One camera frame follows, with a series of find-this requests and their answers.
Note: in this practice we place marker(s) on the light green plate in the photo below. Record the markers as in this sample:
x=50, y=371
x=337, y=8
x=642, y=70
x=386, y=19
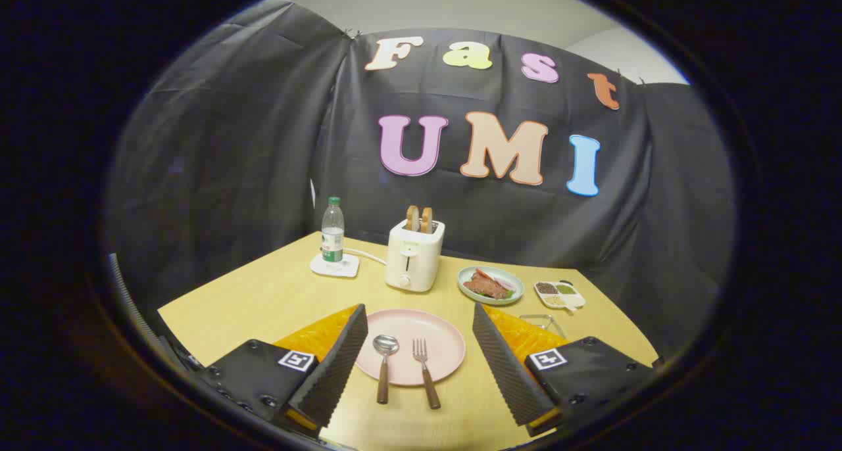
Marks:
x=516, y=293

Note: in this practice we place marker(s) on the pink plate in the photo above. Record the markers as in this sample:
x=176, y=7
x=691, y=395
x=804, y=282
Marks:
x=411, y=326

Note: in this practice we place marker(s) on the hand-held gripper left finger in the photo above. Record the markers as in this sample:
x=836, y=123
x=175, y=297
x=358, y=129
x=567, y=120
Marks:
x=335, y=365

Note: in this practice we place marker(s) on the white divided condiment dish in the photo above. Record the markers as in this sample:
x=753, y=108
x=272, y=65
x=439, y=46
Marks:
x=559, y=294

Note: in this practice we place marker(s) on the red tomato slice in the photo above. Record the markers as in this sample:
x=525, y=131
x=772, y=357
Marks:
x=483, y=273

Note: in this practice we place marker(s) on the toast slice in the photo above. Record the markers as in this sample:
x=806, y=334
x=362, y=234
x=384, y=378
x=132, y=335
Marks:
x=412, y=217
x=427, y=219

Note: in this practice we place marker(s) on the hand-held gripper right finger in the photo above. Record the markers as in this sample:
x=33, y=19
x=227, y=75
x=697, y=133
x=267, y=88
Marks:
x=503, y=365

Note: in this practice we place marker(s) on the pink ham slice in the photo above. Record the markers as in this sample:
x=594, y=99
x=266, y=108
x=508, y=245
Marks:
x=506, y=284

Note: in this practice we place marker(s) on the black backdrop cloth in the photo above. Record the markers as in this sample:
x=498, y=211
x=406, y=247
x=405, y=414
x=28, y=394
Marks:
x=263, y=142

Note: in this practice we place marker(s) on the clear plastic water bottle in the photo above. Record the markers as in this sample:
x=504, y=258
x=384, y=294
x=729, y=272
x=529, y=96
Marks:
x=333, y=237

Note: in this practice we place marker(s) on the brown meat slice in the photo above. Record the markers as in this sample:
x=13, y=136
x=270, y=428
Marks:
x=485, y=286

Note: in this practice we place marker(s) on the white square coaster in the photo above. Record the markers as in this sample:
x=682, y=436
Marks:
x=319, y=267

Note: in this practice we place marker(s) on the white toaster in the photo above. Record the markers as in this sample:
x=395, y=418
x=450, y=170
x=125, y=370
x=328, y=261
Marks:
x=413, y=260

